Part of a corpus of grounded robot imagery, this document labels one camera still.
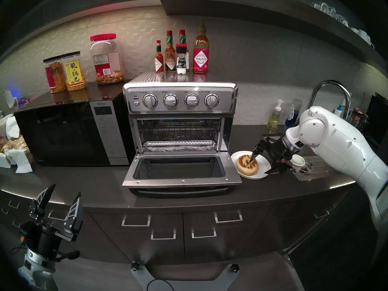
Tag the white tissue paper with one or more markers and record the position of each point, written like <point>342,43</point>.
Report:
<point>12,128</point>

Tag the grey robot base frame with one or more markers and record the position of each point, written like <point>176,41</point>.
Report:
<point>141,279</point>

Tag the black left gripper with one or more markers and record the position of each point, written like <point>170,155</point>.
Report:
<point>42,239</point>

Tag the large Tabasco bottle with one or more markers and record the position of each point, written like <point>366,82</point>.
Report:
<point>201,60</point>

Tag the chrome gooseneck faucet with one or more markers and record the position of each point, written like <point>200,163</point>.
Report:
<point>329,82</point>

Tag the small Tabasco bottle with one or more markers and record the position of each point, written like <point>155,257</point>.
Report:
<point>159,64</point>

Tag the red lid plastic jar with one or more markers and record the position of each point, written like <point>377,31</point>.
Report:
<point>106,63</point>

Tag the white lidded paper cup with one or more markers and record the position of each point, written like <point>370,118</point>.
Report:
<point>297,160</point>

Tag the white round plate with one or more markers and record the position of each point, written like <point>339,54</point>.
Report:
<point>263,163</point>

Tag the blue dish soap bottle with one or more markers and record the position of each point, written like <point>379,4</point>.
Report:
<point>291,113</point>

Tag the glass oven door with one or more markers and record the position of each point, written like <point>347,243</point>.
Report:
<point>182,182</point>

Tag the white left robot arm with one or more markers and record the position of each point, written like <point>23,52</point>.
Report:
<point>33,272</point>

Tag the white wall dispenser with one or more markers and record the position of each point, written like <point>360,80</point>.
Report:
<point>8,98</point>

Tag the white bowl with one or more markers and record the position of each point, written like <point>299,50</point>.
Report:
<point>4,120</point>

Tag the foil lined crumb tray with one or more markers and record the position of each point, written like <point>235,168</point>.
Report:
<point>182,148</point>

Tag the green label Tabasco bottle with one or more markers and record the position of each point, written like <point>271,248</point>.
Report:
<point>182,36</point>

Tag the purple snack package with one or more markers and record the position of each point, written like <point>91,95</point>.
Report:
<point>22,102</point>

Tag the yellow label snack jar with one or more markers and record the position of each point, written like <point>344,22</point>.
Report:
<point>74,73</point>

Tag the yellow hand soap dispenser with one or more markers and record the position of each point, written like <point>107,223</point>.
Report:
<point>274,120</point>

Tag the medium orange Tabasco bottle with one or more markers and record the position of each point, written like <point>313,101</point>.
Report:
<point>170,63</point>

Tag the dark base cabinet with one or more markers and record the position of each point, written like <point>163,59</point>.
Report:
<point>169,251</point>

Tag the dark upper cabinet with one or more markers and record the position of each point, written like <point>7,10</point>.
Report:
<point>75,5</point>

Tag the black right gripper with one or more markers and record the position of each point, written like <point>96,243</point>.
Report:
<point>279,154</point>

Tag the white bottle blue cap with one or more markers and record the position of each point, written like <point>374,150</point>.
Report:
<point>338,110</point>

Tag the toasted bagel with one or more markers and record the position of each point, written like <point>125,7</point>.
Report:
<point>244,169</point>

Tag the red label snack jar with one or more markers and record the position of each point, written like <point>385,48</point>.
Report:
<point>53,78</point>

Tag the black coffee machine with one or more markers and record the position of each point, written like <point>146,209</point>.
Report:
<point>377,117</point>

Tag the stainless steel sink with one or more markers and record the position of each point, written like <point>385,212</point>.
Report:
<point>321,160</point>

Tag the black frame knob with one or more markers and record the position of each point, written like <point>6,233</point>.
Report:
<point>234,268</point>
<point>135,266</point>

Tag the small white paper sheet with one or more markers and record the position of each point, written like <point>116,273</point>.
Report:
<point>4,161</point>

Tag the silver oven knob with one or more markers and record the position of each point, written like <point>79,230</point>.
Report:
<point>192,100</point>
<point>150,101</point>
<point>211,100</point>
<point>171,100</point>

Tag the copper glass french press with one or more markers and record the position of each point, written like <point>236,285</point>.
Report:
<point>357,116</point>

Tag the silver toaster oven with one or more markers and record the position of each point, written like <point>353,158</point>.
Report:
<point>182,90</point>

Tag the large white paper sheet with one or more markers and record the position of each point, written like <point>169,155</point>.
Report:
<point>21,161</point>

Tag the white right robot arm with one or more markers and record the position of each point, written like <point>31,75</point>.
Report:
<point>339,145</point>

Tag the black salt grinder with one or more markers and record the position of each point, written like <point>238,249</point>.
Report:
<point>181,63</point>

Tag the dark wall shelf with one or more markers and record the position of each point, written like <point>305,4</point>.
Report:
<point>257,11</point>

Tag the black microwave oven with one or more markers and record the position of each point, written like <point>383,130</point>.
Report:
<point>60,135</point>

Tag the white mug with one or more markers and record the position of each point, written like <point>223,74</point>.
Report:
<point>364,36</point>
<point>354,30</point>

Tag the bagged bread loaf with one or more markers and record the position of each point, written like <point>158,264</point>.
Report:
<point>18,145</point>

